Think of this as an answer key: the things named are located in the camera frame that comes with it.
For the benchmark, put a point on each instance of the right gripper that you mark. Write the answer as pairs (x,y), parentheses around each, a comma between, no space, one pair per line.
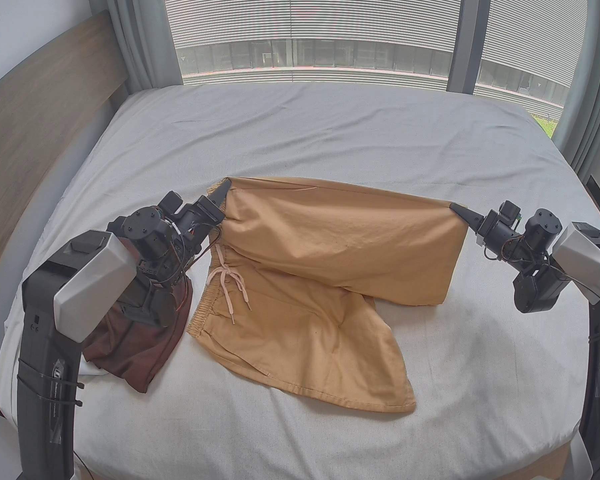
(497,233)

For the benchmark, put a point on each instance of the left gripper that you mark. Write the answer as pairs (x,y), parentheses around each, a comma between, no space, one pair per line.
(202,215)

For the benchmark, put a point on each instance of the tan shorts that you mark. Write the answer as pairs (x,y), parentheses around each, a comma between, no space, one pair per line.
(330,248)

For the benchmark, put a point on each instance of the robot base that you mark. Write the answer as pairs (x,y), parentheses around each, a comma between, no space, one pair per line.
(584,460)

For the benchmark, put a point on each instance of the bed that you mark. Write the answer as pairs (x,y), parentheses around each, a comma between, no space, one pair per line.
(330,133)

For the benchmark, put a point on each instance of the brown garment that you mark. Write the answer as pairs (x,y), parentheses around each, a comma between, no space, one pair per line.
(140,348)

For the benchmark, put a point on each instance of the grey-green curtain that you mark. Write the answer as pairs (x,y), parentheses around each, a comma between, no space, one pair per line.
(140,28)
(592,93)

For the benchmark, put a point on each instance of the window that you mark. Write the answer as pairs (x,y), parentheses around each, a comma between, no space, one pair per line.
(330,18)

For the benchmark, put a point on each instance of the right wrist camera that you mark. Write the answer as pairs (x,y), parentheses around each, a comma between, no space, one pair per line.
(510,213)

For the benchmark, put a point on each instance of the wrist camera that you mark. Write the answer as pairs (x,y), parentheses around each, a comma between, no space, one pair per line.
(510,213)
(171,202)

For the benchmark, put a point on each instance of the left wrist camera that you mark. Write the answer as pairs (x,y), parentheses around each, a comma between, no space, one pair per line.
(171,202)

